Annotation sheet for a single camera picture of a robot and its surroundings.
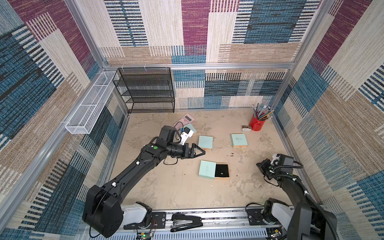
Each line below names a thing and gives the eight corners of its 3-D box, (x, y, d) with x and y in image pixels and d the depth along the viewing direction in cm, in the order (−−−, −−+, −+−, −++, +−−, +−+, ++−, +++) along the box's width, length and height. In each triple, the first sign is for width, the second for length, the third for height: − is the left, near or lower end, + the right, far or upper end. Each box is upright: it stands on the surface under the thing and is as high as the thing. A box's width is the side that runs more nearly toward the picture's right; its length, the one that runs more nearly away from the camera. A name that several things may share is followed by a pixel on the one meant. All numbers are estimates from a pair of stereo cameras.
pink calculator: (173, 126, 113) (173, 124, 111) (188, 115, 120) (187, 113, 118) (180, 131, 110) (179, 129, 108) (194, 120, 117) (194, 117, 115)
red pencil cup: (250, 130, 110) (254, 122, 103) (248, 123, 115) (252, 115, 107) (261, 130, 110) (265, 122, 103) (258, 123, 114) (262, 115, 107)
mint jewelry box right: (232, 148, 100) (233, 145, 98) (230, 136, 106) (231, 133, 104) (247, 148, 100) (249, 145, 98) (244, 136, 106) (246, 133, 104)
